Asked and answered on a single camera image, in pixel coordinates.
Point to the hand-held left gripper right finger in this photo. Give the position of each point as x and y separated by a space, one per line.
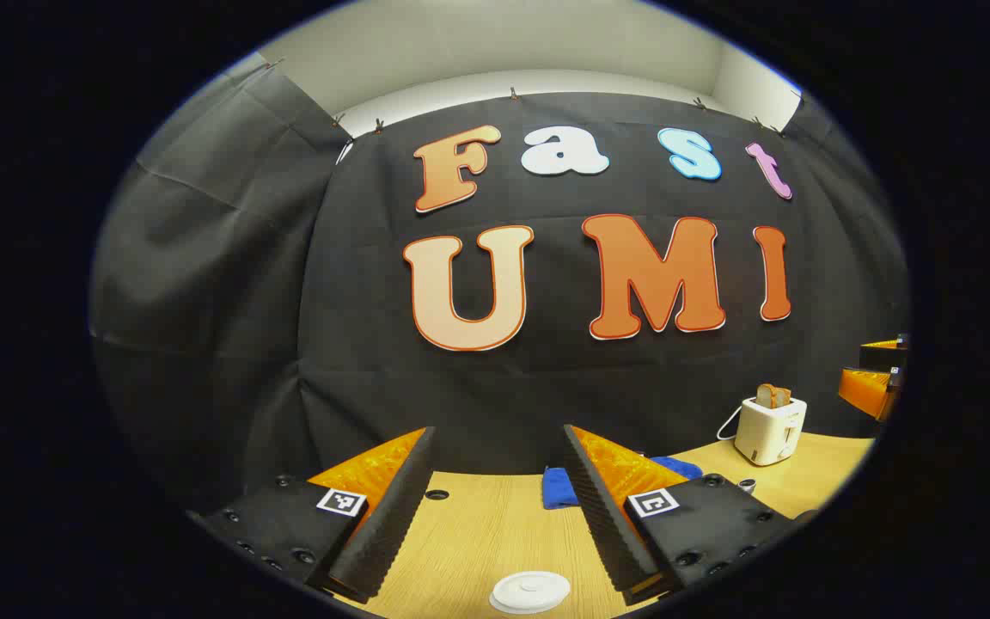
607 533

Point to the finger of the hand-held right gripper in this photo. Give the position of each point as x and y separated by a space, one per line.
886 357
869 389

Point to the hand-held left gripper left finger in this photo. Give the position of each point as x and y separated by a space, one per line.
392 533

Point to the white teacup lid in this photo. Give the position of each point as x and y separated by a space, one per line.
531 586

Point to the white teacup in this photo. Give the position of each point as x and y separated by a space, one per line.
504 607

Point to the blue cloth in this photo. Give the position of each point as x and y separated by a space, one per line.
557 490

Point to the brown toast slice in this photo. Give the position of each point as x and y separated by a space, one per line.
766 395
785 399

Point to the cream white toaster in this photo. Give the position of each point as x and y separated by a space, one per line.
766 434

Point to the black backdrop cloth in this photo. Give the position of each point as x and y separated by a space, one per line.
546 378

